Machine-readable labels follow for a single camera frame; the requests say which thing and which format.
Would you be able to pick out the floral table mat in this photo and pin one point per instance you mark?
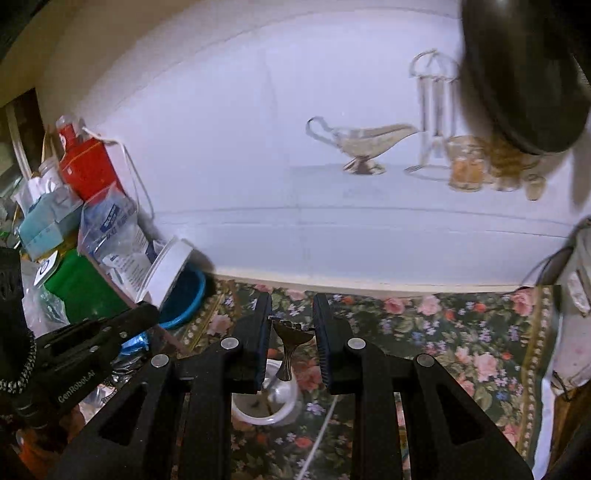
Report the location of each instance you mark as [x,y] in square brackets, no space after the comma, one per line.
[438,323]

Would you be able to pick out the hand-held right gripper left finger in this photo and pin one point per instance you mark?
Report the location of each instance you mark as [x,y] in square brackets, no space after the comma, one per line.
[263,341]

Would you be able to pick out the white ceramic cup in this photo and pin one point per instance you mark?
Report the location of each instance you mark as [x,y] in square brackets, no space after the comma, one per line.
[287,399]

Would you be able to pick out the blue print plastic bag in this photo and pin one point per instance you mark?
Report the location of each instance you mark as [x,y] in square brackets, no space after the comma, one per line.
[115,230]

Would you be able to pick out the black wok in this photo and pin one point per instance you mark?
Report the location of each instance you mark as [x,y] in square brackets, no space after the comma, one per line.
[521,74]

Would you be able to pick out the red box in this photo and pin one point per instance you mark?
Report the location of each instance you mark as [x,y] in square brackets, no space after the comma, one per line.
[87,166]

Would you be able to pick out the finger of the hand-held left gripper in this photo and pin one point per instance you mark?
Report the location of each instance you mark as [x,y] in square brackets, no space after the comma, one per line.
[115,328]

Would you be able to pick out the white plastic container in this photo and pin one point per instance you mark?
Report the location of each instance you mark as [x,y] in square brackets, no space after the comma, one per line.
[168,272]

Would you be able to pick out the red label bottle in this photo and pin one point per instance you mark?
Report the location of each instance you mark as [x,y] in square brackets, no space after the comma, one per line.
[69,131]

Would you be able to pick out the teal tissue box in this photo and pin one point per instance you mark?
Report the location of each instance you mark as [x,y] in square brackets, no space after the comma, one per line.
[46,221]

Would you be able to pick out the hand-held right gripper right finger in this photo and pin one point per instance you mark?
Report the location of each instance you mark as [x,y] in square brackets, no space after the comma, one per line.
[323,344]

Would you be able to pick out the white chopstick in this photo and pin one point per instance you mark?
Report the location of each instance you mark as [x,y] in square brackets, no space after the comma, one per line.
[318,434]

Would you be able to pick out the blue bowl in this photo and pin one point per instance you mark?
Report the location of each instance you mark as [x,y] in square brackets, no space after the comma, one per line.
[189,300]

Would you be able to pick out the green box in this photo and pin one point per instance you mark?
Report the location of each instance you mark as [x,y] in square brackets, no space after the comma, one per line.
[78,286]

